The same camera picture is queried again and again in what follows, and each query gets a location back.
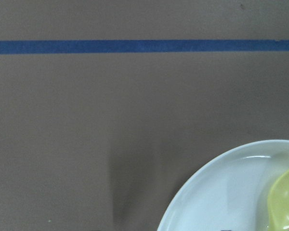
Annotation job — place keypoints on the white round plate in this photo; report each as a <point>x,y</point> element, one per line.
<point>229,193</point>

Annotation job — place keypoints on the yellow plastic spoon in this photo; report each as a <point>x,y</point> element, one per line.
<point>278,204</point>

